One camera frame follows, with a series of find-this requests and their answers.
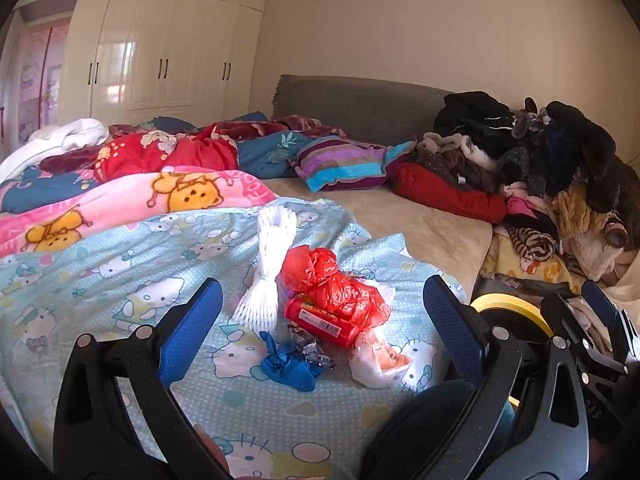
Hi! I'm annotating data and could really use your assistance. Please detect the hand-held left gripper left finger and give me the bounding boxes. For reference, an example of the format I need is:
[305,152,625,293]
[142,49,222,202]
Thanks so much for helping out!
[52,277,236,480]

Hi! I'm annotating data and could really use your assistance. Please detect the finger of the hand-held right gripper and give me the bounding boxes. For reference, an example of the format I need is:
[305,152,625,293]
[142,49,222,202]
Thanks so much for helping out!
[541,291,583,346]
[580,280,631,361]

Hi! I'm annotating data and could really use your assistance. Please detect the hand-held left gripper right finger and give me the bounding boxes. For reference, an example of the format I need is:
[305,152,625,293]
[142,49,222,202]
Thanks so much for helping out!
[360,275,592,480]

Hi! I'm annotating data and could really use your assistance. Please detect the yellow rimmed black trash bin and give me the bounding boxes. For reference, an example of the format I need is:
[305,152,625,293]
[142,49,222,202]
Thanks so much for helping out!
[469,292,556,408]

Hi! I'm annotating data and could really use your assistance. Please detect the white plastic bag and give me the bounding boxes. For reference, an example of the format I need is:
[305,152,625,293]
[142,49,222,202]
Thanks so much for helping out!
[347,280,416,388]

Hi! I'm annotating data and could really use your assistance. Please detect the blue rubber glove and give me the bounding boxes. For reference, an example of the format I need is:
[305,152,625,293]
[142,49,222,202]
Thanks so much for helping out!
[260,331,325,393]

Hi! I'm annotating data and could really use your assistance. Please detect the silver foil candy wrapper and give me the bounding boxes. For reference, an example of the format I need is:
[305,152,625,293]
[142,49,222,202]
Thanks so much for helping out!
[287,324,336,368]

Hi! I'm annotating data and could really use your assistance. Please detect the red cylindrical tube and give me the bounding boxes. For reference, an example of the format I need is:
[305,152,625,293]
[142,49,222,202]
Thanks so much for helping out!
[284,297,361,348]

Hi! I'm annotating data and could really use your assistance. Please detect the red plastic bag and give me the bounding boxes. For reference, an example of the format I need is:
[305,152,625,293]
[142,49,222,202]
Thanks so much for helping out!
[279,246,393,331]

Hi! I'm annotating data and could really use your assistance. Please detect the person's left hand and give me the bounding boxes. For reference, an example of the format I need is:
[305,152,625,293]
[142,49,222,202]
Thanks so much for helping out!
[192,422,233,480]

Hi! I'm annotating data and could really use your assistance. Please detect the yellow cartoon blanket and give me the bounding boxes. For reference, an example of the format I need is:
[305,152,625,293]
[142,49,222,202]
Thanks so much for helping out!
[480,232,588,296]

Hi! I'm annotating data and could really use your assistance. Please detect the white fuzzy towel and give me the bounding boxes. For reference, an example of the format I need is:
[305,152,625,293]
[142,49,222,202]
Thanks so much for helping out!
[575,232,631,281]

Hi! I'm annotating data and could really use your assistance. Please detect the tiger striped cloth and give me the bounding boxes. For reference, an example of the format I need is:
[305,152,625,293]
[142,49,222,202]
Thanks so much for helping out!
[507,225,561,263]

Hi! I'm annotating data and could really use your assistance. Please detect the light blue cat print sheet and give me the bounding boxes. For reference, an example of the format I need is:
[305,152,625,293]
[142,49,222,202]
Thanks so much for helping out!
[0,197,471,480]

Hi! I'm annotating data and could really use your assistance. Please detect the tan fuzzy garment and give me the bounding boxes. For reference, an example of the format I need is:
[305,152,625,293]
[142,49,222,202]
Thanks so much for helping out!
[550,185,621,246]

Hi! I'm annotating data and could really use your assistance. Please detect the pink garment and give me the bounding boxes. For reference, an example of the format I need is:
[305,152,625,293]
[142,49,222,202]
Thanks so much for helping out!
[502,182,556,221]

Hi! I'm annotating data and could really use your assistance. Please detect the beige bed cover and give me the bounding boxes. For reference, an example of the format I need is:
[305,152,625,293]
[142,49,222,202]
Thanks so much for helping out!
[262,175,493,306]

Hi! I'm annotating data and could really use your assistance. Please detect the pink bear print blanket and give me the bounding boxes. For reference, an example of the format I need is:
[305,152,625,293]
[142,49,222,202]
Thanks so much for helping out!
[0,170,281,258]

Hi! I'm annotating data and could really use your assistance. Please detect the red garment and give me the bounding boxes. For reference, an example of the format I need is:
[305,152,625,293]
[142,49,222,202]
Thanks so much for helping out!
[390,162,508,223]

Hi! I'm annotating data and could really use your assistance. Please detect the dark brown fuzzy garment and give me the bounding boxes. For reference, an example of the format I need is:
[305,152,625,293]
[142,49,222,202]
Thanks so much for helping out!
[545,101,640,248]

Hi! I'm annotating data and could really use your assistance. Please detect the grey knit garment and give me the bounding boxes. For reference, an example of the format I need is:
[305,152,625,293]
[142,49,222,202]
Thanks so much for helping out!
[495,147,546,196]

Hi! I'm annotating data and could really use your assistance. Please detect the navy fuzzy garment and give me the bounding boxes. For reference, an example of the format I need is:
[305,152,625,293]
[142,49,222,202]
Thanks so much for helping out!
[537,120,586,196]

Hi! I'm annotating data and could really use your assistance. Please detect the brown dotted garment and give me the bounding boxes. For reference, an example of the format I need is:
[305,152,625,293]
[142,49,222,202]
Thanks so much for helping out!
[415,147,501,193]

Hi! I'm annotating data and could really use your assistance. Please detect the red floral quilt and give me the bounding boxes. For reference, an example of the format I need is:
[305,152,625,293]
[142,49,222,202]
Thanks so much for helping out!
[92,127,240,183]

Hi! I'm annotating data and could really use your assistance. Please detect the white fleece garment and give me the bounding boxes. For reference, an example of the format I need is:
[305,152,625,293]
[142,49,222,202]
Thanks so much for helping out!
[460,135,501,168]

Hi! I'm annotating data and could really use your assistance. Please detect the beige fuzzy socks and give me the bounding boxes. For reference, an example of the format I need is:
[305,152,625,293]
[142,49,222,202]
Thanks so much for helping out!
[417,131,466,153]

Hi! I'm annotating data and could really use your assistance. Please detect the striped purple pillow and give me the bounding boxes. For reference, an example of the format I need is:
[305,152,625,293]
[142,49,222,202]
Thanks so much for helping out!
[290,135,416,192]

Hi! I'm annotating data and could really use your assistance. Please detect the dark red floral blanket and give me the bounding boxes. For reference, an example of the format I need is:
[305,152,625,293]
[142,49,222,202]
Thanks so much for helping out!
[200,115,346,142]

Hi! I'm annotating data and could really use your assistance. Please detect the grey fuzzy garment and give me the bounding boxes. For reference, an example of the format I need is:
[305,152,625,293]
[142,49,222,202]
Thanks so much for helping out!
[510,96,551,141]

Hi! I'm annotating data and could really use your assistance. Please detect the blue cartoon blanket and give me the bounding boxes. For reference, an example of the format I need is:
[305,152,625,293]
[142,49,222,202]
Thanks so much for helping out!
[0,165,101,213]

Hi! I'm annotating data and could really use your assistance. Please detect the black jacket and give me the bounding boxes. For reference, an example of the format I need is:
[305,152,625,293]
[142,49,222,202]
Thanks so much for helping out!
[432,91,516,151]

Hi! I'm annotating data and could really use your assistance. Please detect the white cloth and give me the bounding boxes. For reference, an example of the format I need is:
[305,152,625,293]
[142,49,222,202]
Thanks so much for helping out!
[0,118,110,181]

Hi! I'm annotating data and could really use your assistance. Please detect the grey headboard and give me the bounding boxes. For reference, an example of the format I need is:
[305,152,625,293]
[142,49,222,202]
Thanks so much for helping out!
[271,74,453,136]

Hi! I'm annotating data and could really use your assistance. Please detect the cream wardrobe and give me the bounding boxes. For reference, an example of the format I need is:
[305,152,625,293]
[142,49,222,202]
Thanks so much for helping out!
[15,0,273,121]

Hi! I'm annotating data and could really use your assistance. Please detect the pink cartoon curtain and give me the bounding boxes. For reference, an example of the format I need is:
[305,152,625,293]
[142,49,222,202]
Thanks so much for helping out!
[12,25,71,146]

